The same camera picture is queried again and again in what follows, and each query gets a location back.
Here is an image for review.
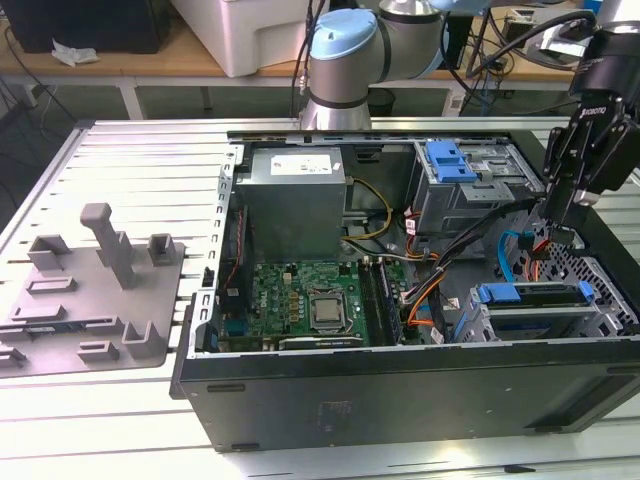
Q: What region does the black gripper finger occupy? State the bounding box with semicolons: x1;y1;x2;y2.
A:
559;99;640;229
539;124;584;221

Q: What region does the grey parts rack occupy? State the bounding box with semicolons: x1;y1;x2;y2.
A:
0;202;189;379

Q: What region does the green motherboard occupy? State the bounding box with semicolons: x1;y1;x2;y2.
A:
214;257;416;351

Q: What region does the blue hanging cable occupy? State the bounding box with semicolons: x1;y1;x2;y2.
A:
477;52;499;119

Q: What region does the spare RAM stick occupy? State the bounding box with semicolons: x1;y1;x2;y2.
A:
22;324;84;337

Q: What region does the silver CPU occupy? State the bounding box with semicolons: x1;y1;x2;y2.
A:
312;298;344;324

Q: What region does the black arm base cable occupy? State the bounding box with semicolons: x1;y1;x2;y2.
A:
292;0;331;119

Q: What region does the blue SATA wire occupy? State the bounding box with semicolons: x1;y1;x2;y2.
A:
497;227;532;284

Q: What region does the wooden desk white frame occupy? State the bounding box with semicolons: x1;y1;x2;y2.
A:
0;0;640;121

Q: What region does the large black box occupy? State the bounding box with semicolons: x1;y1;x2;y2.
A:
4;0;171;55

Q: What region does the grey power supply unit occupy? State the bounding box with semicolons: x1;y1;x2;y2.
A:
234;147;349;261

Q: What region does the black waste bin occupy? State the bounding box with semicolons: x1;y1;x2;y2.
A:
368;88;397;117

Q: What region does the silver disk bay cage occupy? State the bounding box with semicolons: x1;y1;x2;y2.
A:
457;279;626;346

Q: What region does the silver optical drive cage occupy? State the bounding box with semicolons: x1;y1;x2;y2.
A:
407;139;546;251

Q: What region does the red orange disk power wire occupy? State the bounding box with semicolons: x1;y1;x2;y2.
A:
522;224;574;281

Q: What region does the small black box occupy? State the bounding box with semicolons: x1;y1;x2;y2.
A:
502;17;534;49

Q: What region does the crumpled white paper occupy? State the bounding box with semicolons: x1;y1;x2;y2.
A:
51;39;101;67

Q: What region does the black expansion card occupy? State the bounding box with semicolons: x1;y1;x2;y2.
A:
277;334;369;352

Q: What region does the yellow black power wire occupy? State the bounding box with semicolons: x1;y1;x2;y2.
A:
342;177;394;249

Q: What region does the orange yellow black wire bundle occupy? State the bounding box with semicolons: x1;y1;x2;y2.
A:
402;264;449;329

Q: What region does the blue drive cage latch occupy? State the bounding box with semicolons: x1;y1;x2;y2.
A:
424;141;476;185

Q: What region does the black sleeved wire bundle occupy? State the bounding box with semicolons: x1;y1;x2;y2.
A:
434;197;539;281

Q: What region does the installed RAM stick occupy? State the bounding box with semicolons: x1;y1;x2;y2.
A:
377;259;404;346

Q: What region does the black PC case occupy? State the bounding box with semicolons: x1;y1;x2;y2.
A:
169;128;640;454

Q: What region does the black RAM slot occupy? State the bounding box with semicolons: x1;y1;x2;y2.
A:
368;258;386;347
358;258;377;347

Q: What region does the hard disk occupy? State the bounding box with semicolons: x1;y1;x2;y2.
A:
457;280;596;344

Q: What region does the white printer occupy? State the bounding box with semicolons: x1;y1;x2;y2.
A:
169;0;321;79

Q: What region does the CPU socket with metal frame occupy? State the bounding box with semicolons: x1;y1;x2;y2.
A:
304;287;354;334

